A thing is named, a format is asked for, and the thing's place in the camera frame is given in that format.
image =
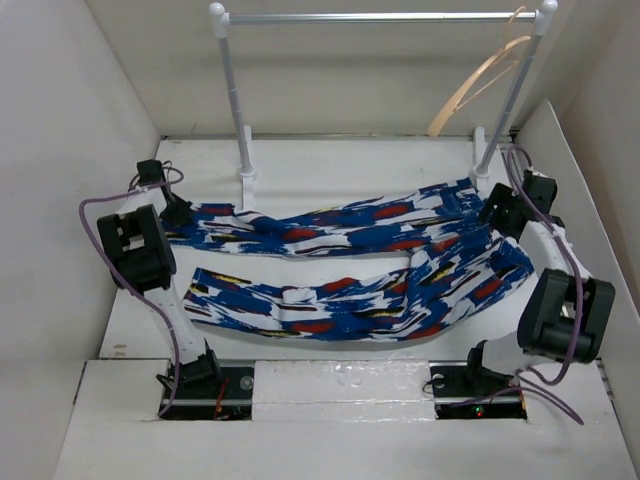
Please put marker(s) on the aluminium rail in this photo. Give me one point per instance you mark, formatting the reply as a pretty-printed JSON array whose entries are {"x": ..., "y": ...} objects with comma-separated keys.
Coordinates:
[{"x": 513, "y": 134}]

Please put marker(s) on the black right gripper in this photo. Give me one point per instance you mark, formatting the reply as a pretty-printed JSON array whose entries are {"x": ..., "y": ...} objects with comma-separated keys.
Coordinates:
[{"x": 501, "y": 195}]

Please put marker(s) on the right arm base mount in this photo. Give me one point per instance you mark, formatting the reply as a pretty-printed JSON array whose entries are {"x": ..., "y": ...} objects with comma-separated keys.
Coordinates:
[{"x": 460, "y": 395}]

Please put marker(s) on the white clothes rack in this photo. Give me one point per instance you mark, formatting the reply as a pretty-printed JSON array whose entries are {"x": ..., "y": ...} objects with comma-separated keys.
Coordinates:
[{"x": 365, "y": 68}]

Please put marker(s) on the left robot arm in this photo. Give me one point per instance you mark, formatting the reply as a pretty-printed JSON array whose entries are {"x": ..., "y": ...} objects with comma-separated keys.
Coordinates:
[{"x": 135, "y": 241}]

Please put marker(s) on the beige wooden hanger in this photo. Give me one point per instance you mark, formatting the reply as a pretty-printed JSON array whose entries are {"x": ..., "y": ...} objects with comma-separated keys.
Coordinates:
[{"x": 501, "y": 62}]

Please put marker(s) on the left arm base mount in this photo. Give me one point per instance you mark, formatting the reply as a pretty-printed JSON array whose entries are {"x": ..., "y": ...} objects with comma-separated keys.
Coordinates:
[{"x": 229, "y": 400}]

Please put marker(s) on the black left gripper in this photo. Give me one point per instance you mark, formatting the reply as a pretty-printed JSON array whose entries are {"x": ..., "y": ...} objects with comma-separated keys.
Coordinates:
[{"x": 183, "y": 216}]

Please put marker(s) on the blue patterned trousers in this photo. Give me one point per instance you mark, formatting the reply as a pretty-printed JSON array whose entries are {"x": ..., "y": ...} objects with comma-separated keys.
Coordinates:
[{"x": 387, "y": 269}]

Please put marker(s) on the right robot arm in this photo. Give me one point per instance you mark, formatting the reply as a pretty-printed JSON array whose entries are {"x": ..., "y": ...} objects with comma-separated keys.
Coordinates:
[{"x": 567, "y": 313}]

